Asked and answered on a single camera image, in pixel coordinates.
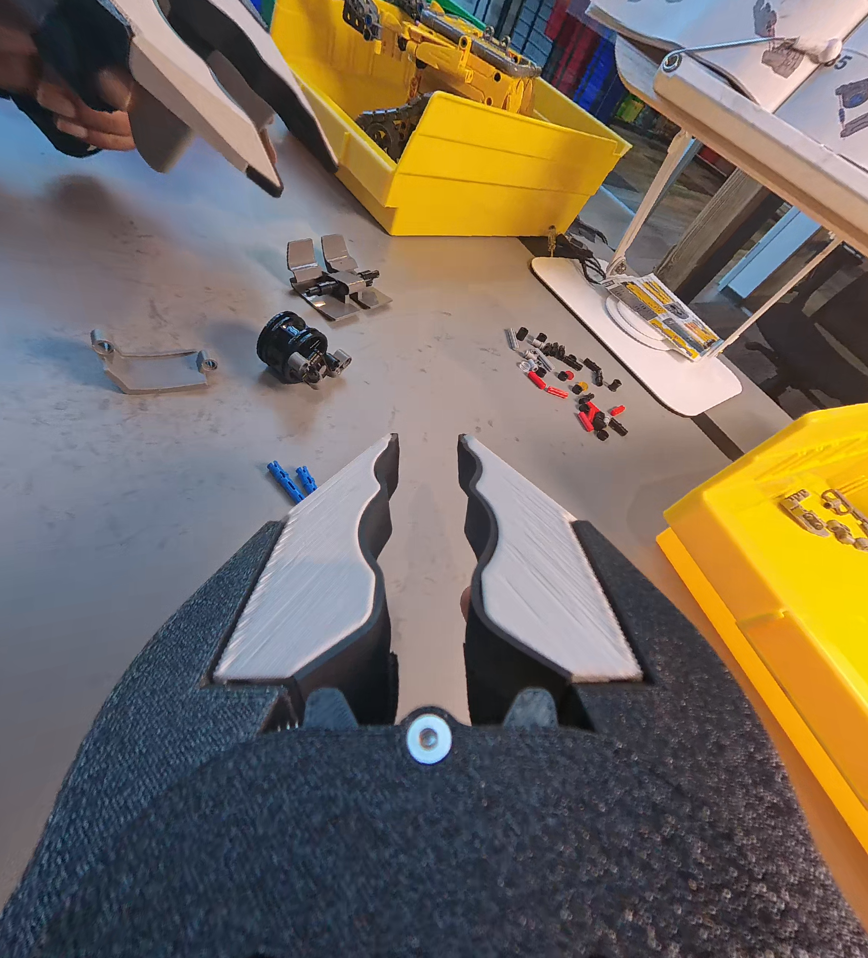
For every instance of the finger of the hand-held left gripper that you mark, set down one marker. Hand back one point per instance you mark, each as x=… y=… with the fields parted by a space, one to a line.
x=194 y=90
x=243 y=15

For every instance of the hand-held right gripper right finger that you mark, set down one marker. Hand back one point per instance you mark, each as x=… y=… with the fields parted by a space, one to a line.
x=546 y=599

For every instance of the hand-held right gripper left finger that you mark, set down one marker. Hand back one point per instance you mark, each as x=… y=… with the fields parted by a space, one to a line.
x=306 y=599

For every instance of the blue connector pin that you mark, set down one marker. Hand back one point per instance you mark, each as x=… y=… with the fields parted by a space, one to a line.
x=285 y=480
x=306 y=480

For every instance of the black wheel brick assembly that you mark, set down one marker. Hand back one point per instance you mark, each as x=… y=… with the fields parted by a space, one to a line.
x=288 y=348

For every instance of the grey hinged panel piece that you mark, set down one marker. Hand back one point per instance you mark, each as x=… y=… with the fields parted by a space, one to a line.
x=157 y=374

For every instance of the instruction booklet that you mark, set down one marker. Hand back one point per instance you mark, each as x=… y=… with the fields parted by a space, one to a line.
x=860 y=105

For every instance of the grey desk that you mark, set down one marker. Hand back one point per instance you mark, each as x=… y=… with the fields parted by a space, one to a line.
x=179 y=524

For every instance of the person's left hand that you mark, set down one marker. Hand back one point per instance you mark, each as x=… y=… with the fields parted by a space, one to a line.
x=82 y=123

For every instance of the yellow plastic bin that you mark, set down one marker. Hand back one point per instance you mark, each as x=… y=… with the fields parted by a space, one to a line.
x=815 y=636
x=741 y=673
x=479 y=172

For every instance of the pile of small brick pieces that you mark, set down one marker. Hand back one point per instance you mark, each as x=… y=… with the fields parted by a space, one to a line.
x=576 y=382

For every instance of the yellow tracked toy robot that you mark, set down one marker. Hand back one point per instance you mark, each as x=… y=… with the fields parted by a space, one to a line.
x=464 y=60

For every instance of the grey brick panel assembly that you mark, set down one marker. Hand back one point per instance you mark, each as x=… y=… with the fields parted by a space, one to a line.
x=340 y=288

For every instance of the grey beam piece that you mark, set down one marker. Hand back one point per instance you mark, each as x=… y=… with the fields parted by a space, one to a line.
x=804 y=513

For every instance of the yellow printed leaflet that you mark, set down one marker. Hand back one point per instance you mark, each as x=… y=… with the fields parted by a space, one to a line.
x=666 y=314

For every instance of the dark linked brick assembly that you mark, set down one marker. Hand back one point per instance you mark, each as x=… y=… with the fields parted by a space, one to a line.
x=860 y=531

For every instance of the stack of coloured crates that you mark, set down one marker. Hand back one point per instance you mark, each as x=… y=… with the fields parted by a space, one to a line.
x=583 y=52

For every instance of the black office chair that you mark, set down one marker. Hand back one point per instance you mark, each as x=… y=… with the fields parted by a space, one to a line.
x=815 y=352

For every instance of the white book stand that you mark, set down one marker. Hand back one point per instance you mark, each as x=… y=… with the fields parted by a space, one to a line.
x=778 y=146

